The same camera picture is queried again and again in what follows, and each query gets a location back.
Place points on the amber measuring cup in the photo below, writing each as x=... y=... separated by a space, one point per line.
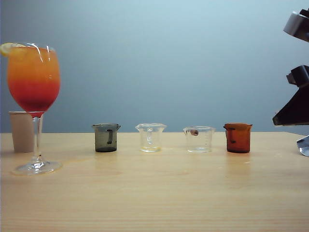
x=241 y=142

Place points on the smoky grey measuring cup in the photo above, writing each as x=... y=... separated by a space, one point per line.
x=101 y=142

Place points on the shiny silver foil object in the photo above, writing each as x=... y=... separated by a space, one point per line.
x=304 y=147

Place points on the beige paper cup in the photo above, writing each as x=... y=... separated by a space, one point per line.
x=20 y=133

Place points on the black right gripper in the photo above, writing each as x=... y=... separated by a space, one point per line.
x=297 y=106

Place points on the clear flared rim measuring cup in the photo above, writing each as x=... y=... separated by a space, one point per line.
x=150 y=149

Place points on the yellow lemon slice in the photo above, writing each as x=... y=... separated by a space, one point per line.
x=5 y=49

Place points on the wine glass with orange drink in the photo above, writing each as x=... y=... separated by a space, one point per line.
x=33 y=79

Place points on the clear graduated measuring cup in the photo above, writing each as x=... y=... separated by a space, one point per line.
x=200 y=149

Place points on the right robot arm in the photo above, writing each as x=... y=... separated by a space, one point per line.
x=298 y=26

